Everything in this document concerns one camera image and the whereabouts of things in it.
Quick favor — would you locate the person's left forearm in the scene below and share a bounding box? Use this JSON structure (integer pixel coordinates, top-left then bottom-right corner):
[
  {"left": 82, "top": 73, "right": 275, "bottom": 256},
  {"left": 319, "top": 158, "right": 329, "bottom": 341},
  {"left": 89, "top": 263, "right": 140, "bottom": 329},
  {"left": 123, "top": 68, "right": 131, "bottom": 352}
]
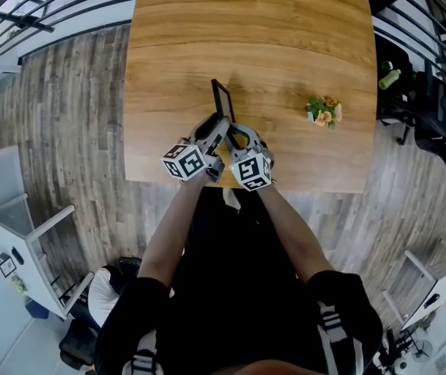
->
[{"left": 138, "top": 176, "right": 208, "bottom": 288}]

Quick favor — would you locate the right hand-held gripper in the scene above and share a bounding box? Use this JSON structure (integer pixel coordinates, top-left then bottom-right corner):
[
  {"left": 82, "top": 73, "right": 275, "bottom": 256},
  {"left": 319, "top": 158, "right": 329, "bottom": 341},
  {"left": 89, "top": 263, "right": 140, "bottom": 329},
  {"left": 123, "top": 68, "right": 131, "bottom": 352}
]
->
[{"left": 224, "top": 123, "right": 273, "bottom": 192}]

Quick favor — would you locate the potted orange flower plant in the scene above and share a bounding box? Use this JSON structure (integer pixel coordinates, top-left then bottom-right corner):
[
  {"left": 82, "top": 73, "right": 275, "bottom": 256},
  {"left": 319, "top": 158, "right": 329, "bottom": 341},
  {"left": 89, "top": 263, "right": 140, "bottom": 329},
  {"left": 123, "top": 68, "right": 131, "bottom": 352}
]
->
[{"left": 304, "top": 95, "right": 344, "bottom": 131}]

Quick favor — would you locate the white desk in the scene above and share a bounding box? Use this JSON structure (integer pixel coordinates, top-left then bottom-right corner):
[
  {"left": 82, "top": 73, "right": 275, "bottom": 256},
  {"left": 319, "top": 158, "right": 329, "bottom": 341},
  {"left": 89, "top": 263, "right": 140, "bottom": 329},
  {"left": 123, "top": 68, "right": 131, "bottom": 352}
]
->
[
  {"left": 382, "top": 240, "right": 446, "bottom": 330},
  {"left": 0, "top": 192, "right": 95, "bottom": 322}
]

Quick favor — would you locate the white black shoulder strap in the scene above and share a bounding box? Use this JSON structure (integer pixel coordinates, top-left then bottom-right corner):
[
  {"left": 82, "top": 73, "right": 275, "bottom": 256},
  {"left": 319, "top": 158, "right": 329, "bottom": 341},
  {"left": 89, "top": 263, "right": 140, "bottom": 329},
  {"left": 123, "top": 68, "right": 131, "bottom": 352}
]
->
[
  {"left": 316, "top": 301, "right": 364, "bottom": 375},
  {"left": 123, "top": 328, "right": 159, "bottom": 375}
]

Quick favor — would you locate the person's black clothing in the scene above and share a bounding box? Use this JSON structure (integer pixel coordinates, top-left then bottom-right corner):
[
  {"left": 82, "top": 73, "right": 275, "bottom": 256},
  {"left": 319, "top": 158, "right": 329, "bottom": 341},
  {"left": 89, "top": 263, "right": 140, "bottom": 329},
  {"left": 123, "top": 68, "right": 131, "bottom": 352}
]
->
[{"left": 93, "top": 187, "right": 384, "bottom": 375}]

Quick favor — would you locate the standing fan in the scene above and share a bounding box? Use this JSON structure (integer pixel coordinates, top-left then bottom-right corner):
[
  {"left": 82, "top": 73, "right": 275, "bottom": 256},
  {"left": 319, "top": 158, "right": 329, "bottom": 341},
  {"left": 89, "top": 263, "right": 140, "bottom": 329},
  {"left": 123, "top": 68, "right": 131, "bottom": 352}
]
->
[{"left": 412, "top": 338, "right": 434, "bottom": 363}]

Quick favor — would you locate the black metal railing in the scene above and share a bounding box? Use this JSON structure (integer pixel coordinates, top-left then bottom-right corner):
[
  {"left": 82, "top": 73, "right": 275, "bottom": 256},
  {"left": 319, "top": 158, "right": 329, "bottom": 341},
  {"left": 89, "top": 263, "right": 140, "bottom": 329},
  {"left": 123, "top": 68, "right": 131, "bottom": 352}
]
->
[
  {"left": 0, "top": 0, "right": 141, "bottom": 56},
  {"left": 362, "top": 0, "right": 446, "bottom": 77}
]

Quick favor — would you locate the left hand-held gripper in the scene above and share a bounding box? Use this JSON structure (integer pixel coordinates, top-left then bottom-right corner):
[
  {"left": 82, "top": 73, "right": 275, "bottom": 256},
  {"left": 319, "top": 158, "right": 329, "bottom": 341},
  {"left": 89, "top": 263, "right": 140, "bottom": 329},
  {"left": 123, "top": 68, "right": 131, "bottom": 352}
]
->
[{"left": 160, "top": 114, "right": 231, "bottom": 184}]

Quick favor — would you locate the green bottle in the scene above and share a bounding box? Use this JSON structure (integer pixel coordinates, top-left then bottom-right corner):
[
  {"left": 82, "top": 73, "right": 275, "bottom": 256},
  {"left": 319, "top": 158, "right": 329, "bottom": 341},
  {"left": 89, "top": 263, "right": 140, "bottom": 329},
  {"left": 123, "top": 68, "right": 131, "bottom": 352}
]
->
[{"left": 377, "top": 67, "right": 402, "bottom": 91}]

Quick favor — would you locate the blue bin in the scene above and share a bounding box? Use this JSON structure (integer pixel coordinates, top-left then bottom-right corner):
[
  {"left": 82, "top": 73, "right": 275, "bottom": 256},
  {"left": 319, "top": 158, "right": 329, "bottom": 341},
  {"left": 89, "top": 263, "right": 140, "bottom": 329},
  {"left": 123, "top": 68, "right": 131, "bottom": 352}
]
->
[{"left": 25, "top": 295, "right": 50, "bottom": 320}]

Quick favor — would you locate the black picture frame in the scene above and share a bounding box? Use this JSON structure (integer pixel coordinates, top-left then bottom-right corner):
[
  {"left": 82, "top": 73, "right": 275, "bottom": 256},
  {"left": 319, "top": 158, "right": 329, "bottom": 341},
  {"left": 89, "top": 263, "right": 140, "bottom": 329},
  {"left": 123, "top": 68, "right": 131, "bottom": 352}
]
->
[{"left": 210, "top": 78, "right": 235, "bottom": 123}]

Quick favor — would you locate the small desk plant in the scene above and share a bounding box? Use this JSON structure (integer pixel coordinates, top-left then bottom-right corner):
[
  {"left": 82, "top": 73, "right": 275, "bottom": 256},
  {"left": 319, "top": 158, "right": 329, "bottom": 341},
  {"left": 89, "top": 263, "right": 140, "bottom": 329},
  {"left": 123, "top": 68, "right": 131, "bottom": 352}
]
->
[{"left": 11, "top": 273, "right": 29, "bottom": 295}]

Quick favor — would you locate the person's right forearm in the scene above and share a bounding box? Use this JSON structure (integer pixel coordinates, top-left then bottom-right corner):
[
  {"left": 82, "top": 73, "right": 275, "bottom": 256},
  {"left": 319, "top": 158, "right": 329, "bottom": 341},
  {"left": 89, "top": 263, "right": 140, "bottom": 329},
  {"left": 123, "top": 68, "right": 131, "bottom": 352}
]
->
[{"left": 257, "top": 184, "right": 335, "bottom": 287}]

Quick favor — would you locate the black office chair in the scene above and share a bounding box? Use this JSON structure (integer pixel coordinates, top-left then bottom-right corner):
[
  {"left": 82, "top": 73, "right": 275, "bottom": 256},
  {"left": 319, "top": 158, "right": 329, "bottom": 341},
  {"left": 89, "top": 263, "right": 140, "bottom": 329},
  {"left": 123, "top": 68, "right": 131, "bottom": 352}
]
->
[
  {"left": 58, "top": 318, "right": 102, "bottom": 370},
  {"left": 413, "top": 70, "right": 446, "bottom": 205},
  {"left": 374, "top": 33, "right": 415, "bottom": 146}
]

